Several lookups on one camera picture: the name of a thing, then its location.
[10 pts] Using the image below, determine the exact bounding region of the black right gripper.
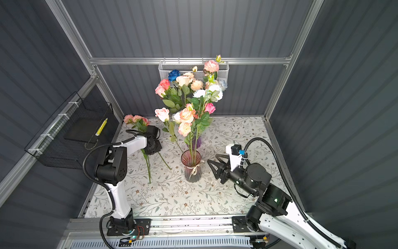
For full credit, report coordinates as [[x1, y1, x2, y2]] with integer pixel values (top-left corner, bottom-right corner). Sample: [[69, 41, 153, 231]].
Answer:
[[207, 152, 256, 197]]

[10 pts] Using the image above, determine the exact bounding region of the red glass vase with ribbon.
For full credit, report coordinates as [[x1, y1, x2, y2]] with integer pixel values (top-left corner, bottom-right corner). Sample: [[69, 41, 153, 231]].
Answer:
[[181, 150, 202, 183]]

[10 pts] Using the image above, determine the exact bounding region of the large pink rose stem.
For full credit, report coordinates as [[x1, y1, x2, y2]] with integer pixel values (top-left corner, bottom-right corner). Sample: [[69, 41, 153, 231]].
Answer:
[[154, 108, 183, 152]]

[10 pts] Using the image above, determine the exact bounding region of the white rose with green leaves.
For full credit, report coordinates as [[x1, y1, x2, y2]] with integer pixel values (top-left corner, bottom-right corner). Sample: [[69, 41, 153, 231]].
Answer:
[[172, 112, 181, 124]]

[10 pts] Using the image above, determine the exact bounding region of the peach peony spray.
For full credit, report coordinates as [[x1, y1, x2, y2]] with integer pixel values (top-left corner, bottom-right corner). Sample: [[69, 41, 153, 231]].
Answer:
[[178, 103, 196, 165]]

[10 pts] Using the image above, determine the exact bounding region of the pink red rose stem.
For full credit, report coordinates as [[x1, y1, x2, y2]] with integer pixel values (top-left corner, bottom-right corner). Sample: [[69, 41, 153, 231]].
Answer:
[[157, 79, 186, 113]]

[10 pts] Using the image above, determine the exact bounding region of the light pink rose stem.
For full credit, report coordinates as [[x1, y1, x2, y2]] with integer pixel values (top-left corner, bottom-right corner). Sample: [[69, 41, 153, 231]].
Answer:
[[155, 86, 182, 113]]

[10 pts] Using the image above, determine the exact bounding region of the magenta rose stem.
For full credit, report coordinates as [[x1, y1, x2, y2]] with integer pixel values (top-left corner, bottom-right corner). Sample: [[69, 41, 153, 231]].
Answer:
[[205, 103, 216, 114]]

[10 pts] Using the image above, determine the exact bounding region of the white lisianthus spray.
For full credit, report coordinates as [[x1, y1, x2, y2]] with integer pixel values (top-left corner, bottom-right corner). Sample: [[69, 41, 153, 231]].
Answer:
[[191, 82, 224, 162]]

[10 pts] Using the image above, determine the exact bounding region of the blue rose stem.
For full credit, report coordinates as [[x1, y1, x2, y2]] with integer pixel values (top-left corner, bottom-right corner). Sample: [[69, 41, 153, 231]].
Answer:
[[168, 70, 180, 82]]

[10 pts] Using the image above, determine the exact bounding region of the white rose stem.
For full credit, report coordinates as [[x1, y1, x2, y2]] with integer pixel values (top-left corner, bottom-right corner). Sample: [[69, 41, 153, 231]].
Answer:
[[218, 78, 228, 91]]

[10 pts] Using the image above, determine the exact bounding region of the pink cream peony spray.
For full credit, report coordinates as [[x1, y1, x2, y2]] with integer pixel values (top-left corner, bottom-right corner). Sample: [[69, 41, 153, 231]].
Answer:
[[203, 55, 222, 83]]

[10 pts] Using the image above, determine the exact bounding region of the blue purple glass vase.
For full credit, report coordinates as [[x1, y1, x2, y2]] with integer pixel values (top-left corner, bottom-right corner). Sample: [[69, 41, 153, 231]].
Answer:
[[184, 136, 202, 150]]

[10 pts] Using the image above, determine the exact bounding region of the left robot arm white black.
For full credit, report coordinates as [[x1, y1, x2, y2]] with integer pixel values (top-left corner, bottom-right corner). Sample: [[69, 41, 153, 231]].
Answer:
[[94, 126, 162, 237]]

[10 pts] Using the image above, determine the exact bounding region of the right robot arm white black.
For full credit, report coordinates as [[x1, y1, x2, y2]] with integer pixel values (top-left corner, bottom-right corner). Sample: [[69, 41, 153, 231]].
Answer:
[[207, 154, 357, 249]]

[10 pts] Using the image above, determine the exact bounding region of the floral table cloth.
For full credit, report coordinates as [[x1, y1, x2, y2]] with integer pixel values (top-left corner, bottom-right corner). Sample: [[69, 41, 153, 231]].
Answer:
[[83, 116, 288, 217]]

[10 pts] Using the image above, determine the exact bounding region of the yellow marker pen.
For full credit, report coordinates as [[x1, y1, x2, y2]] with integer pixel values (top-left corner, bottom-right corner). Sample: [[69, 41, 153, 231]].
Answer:
[[95, 118, 108, 137]]

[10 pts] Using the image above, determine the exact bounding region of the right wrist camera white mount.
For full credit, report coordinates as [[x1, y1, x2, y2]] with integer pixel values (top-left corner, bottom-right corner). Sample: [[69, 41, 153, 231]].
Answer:
[[226, 144, 248, 172]]

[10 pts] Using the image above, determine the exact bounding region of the black wire mesh basket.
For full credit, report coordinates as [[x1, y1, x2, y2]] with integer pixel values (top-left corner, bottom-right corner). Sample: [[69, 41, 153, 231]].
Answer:
[[25, 92, 119, 169]]

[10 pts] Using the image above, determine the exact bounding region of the white wire mesh basket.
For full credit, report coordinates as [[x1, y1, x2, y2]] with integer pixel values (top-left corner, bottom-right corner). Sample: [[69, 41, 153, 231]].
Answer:
[[158, 60, 230, 89]]

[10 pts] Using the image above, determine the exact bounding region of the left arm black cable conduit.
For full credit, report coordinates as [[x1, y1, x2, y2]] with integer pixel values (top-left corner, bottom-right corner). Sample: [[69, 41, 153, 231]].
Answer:
[[82, 129, 147, 249]]

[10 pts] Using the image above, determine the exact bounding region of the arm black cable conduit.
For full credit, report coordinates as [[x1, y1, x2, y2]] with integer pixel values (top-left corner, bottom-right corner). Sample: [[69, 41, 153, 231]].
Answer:
[[242, 137, 346, 249], [82, 129, 147, 249]]

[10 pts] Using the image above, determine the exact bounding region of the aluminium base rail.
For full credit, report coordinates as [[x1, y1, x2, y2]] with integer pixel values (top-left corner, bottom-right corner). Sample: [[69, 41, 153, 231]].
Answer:
[[57, 213, 327, 249]]

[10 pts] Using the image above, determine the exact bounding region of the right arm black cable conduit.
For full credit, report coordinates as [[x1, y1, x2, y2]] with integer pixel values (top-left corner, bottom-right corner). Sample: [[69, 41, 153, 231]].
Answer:
[[242, 137, 346, 249]]

